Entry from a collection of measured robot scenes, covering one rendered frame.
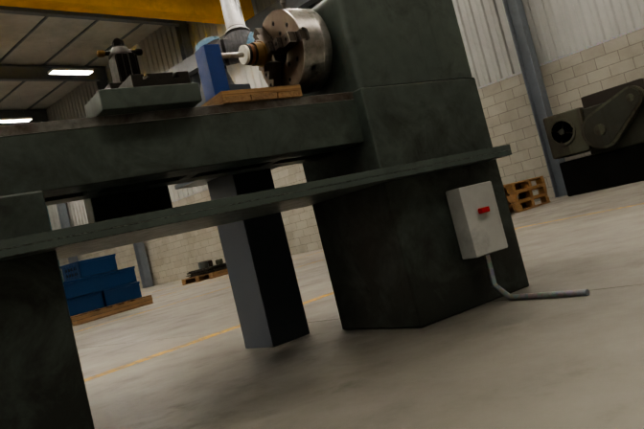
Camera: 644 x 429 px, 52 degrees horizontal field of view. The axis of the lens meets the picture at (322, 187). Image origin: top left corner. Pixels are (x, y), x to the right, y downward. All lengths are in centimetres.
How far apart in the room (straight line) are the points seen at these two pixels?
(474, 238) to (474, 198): 15
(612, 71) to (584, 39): 77
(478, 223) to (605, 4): 1032
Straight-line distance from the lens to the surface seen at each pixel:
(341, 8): 243
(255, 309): 275
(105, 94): 191
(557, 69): 1278
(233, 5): 300
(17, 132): 189
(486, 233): 249
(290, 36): 236
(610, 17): 1255
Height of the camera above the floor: 40
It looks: 4 degrees up
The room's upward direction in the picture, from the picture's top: 14 degrees counter-clockwise
